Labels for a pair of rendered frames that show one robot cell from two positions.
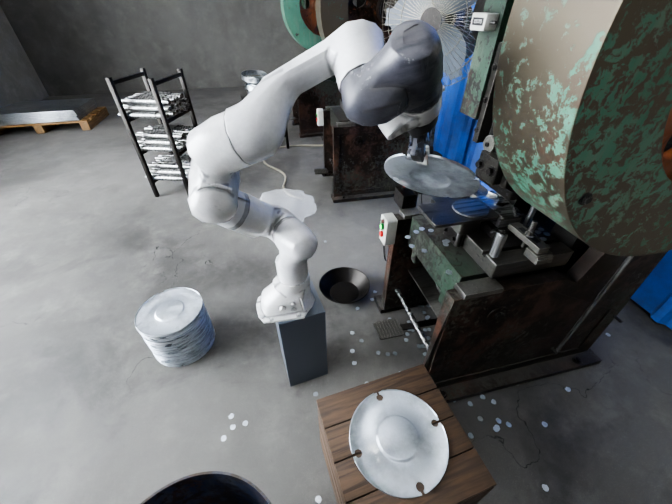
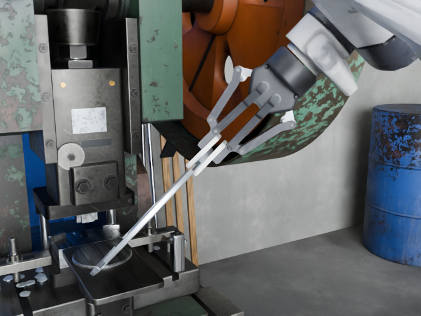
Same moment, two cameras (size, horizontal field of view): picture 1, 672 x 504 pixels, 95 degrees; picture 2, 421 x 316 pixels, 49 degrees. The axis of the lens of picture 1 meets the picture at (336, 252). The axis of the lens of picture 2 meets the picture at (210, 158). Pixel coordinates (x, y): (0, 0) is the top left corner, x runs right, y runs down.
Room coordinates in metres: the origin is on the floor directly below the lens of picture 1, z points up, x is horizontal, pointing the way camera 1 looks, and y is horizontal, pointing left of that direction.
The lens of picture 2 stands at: (1.00, 0.46, 1.20)
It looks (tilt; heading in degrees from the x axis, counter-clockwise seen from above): 13 degrees down; 253
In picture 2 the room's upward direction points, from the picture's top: straight up
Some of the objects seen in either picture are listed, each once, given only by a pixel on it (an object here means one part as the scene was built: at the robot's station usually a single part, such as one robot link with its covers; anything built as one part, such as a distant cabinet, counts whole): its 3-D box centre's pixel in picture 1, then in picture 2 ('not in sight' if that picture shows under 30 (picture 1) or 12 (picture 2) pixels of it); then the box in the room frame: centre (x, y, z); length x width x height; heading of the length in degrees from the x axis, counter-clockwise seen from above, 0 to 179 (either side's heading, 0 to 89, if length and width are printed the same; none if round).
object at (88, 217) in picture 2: not in sight; (86, 212); (0.99, -0.60, 0.84); 0.05 x 0.03 x 0.04; 13
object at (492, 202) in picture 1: (497, 209); (87, 245); (0.99, -0.60, 0.76); 0.15 x 0.09 x 0.05; 13
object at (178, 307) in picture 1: (169, 310); not in sight; (0.95, 0.78, 0.25); 0.29 x 0.29 x 0.01
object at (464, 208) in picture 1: (453, 224); (111, 291); (0.95, -0.44, 0.72); 0.25 x 0.14 x 0.14; 103
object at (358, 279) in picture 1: (344, 288); not in sight; (1.29, -0.05, 0.04); 0.30 x 0.30 x 0.07
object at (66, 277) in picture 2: (496, 217); (87, 258); (0.99, -0.61, 0.72); 0.20 x 0.16 x 0.03; 13
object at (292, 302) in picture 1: (284, 291); not in sight; (0.80, 0.20, 0.52); 0.22 x 0.19 x 0.14; 110
